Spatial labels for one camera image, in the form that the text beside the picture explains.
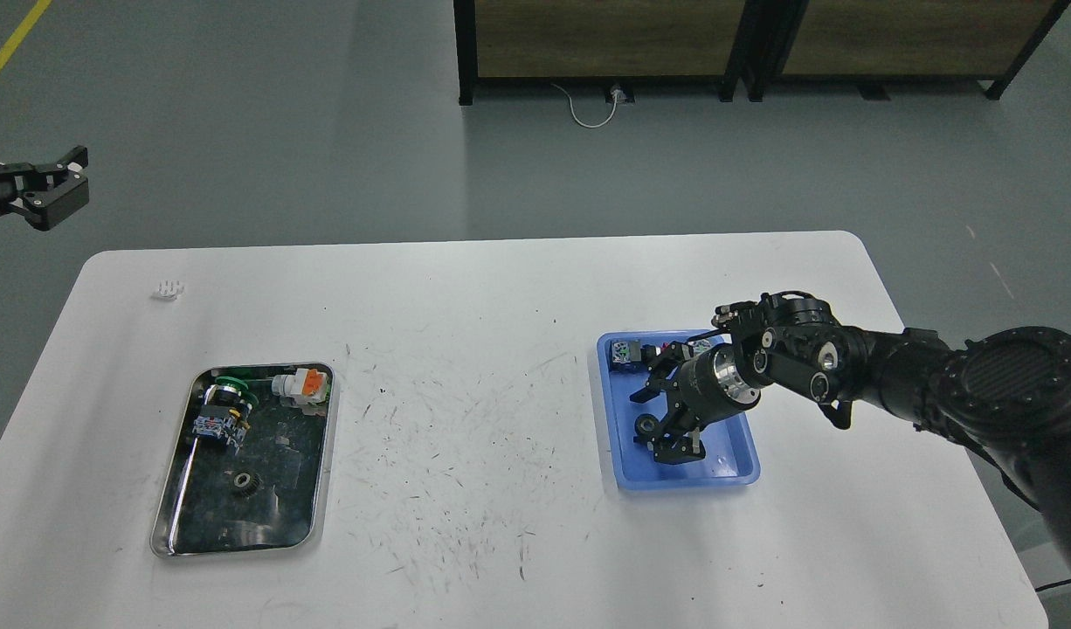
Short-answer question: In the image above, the black gear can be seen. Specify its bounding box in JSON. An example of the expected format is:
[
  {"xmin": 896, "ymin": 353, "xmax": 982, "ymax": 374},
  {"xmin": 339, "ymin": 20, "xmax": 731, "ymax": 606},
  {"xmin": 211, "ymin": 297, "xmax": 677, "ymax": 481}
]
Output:
[
  {"xmin": 231, "ymin": 471, "xmax": 261, "ymax": 498},
  {"xmin": 634, "ymin": 414, "xmax": 660, "ymax": 441}
]

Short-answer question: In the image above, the wooden cabinet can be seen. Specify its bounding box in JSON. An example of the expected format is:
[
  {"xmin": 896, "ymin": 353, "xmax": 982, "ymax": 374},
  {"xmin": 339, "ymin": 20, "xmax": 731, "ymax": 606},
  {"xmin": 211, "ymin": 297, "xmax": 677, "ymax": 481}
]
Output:
[
  {"xmin": 453, "ymin": 1, "xmax": 767, "ymax": 105},
  {"xmin": 743, "ymin": 1, "xmax": 1069, "ymax": 102}
]

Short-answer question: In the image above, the blue plastic tray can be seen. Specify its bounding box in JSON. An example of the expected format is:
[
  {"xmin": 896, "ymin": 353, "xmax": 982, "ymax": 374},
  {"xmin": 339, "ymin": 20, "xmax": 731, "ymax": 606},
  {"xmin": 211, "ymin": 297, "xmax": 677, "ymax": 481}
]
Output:
[{"xmin": 597, "ymin": 330, "xmax": 761, "ymax": 491}]

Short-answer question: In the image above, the green push button switch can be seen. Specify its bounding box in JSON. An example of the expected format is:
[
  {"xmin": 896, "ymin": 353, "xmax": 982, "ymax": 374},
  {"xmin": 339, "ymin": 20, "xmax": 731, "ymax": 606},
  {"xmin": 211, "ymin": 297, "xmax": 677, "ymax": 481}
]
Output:
[{"xmin": 190, "ymin": 376, "xmax": 259, "ymax": 451}]

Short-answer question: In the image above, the wooden cabinet right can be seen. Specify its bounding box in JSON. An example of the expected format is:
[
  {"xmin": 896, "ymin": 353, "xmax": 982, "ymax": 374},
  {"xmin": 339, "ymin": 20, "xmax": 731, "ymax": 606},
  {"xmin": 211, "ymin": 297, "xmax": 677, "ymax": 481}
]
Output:
[{"xmin": 743, "ymin": 1, "xmax": 1069, "ymax": 102}]

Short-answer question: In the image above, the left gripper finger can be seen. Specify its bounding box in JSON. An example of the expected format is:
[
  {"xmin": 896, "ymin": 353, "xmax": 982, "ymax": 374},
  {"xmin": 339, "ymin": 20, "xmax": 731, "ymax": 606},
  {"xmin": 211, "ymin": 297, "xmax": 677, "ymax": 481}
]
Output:
[{"xmin": 0, "ymin": 146, "xmax": 91, "ymax": 233}]

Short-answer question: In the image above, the white cable on floor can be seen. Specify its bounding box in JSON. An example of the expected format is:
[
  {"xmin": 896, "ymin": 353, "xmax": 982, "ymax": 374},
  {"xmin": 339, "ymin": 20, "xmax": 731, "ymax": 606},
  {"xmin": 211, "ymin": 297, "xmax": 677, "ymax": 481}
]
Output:
[{"xmin": 550, "ymin": 83, "xmax": 634, "ymax": 129}]

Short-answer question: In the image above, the red push button switch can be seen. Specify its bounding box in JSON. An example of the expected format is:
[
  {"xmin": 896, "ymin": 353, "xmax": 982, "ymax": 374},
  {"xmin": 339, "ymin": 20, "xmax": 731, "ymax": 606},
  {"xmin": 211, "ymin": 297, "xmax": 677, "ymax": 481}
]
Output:
[{"xmin": 607, "ymin": 339, "xmax": 670, "ymax": 373}]

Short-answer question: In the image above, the small white plastic clip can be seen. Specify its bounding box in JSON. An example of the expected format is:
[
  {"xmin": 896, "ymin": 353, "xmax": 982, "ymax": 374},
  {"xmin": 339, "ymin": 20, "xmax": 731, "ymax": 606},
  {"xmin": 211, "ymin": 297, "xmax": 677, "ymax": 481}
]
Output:
[{"xmin": 149, "ymin": 281, "xmax": 186, "ymax": 302}]

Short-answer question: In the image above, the wooden cabinet left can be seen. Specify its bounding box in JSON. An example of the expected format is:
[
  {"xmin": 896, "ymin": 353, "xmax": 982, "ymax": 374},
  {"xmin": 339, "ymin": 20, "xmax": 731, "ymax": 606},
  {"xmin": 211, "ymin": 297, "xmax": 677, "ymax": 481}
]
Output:
[{"xmin": 453, "ymin": 1, "xmax": 767, "ymax": 105}]

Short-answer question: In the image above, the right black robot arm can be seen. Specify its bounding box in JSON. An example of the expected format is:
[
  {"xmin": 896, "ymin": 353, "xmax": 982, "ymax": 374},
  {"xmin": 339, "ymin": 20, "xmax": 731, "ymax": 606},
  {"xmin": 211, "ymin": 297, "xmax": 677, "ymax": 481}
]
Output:
[{"xmin": 609, "ymin": 291, "xmax": 1071, "ymax": 573}]

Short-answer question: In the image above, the orange white switch module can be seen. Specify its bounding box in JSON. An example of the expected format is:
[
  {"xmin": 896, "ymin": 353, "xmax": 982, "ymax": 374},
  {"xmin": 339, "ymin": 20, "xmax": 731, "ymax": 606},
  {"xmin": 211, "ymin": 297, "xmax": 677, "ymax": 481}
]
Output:
[{"xmin": 269, "ymin": 368, "xmax": 331, "ymax": 415}]

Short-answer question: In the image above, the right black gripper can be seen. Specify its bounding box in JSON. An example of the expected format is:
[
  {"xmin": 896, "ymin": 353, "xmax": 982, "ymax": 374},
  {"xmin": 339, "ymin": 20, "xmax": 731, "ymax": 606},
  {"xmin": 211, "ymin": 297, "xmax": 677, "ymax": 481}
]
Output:
[{"xmin": 630, "ymin": 342, "xmax": 761, "ymax": 466}]

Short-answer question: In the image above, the silver metal tray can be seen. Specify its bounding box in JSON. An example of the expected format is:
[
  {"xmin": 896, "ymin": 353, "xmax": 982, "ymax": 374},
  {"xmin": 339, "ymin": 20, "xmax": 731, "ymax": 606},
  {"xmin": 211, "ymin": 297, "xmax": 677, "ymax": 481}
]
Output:
[{"xmin": 149, "ymin": 362, "xmax": 336, "ymax": 558}]

